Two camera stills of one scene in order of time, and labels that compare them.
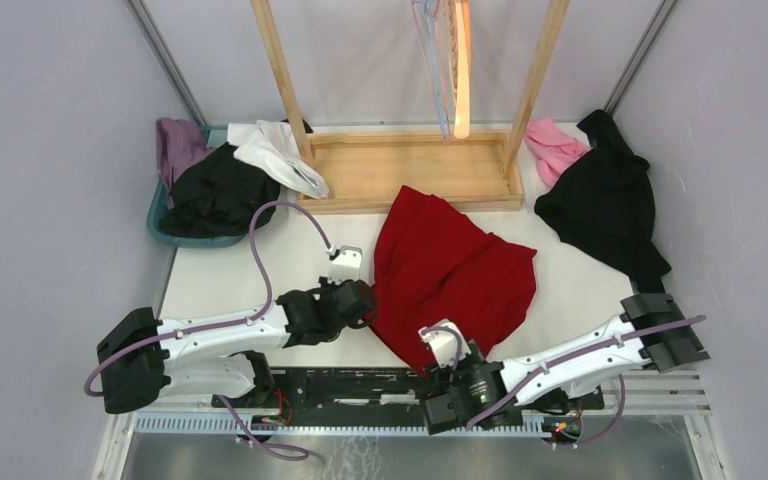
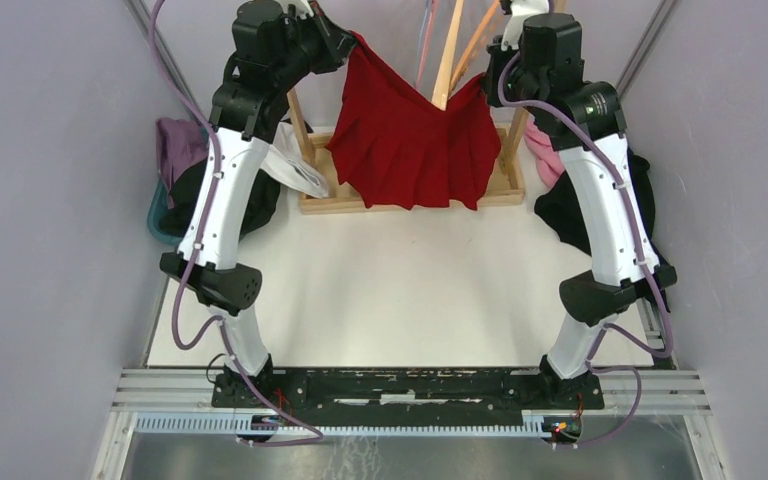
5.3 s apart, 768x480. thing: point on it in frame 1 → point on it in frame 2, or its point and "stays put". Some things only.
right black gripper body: [459, 381] → [520, 77]
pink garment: [552, 148] stays put
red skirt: [432, 263] → [396, 144]
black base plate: [377, 392] stays put
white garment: [272, 145] stays put
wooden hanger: [463, 73] → [441, 89]
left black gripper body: [327, 287] → [290, 68]
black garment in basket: [221, 196] stays put
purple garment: [179, 143] stays put
